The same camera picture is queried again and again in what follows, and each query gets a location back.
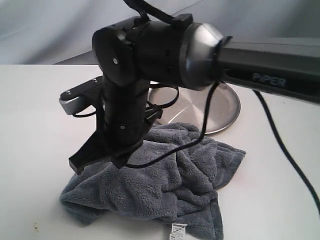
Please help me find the black cable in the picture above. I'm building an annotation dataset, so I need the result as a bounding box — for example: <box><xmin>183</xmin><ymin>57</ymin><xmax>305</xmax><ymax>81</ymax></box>
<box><xmin>124</xmin><ymin>81</ymin><xmax>320</xmax><ymax>201</ymax></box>

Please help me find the round stainless steel plate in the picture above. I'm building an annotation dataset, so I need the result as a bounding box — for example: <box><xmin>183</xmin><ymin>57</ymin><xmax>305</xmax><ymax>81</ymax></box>
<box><xmin>148</xmin><ymin>83</ymin><xmax>241</xmax><ymax>135</ymax></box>

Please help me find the grey fabric backdrop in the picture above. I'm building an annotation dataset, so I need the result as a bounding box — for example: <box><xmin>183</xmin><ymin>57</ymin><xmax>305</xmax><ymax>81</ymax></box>
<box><xmin>0</xmin><ymin>0</ymin><xmax>320</xmax><ymax>64</ymax></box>

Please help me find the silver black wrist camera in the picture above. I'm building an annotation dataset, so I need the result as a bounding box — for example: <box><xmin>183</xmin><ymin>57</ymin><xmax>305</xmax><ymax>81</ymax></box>
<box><xmin>59</xmin><ymin>76</ymin><xmax>104</xmax><ymax>116</ymax></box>

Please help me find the grey fluffy towel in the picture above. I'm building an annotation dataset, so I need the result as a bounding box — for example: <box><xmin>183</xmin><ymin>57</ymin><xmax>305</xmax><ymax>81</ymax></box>
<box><xmin>59</xmin><ymin>137</ymin><xmax>246</xmax><ymax>240</ymax></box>

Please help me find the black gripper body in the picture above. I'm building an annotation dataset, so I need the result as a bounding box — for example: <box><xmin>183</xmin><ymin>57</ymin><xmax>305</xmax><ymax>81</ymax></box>
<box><xmin>101</xmin><ymin>74</ymin><xmax>163</xmax><ymax>160</ymax></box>

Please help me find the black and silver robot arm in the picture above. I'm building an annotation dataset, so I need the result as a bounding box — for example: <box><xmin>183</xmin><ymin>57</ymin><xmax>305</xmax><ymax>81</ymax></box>
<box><xmin>60</xmin><ymin>14</ymin><xmax>320</xmax><ymax>174</ymax></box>

